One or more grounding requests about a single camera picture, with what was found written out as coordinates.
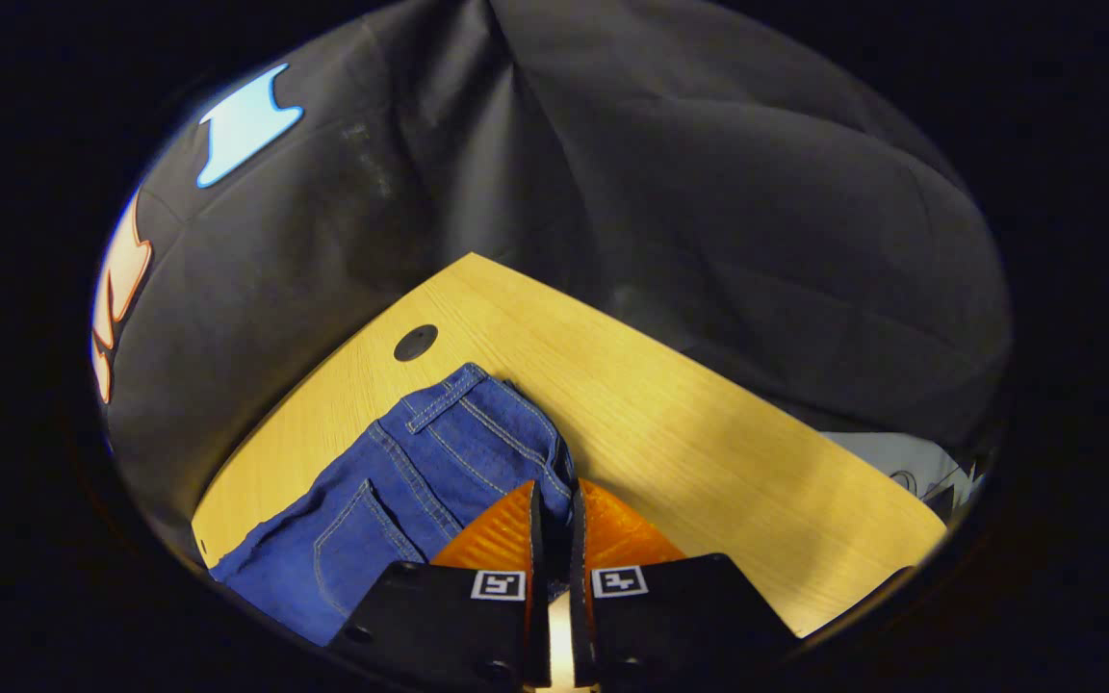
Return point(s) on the blue denim jeans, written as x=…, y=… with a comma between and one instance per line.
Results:
x=400, y=481

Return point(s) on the round black table grommet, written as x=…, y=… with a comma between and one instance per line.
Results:
x=415, y=342

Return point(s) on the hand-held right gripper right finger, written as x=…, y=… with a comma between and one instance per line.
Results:
x=576, y=539

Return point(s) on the black backdrop cloth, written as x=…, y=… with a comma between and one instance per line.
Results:
x=709, y=192

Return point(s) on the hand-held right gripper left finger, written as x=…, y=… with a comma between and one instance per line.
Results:
x=537, y=539

